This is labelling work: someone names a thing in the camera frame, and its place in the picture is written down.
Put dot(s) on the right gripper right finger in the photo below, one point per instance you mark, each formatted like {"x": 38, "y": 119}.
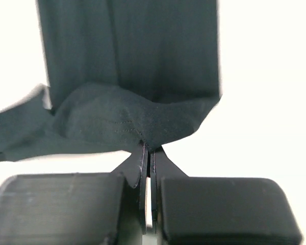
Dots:
{"x": 211, "y": 210}

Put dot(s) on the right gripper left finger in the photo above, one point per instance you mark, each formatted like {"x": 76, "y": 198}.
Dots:
{"x": 89, "y": 208}

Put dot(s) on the black t shirt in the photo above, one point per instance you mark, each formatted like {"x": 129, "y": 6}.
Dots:
{"x": 121, "y": 73}

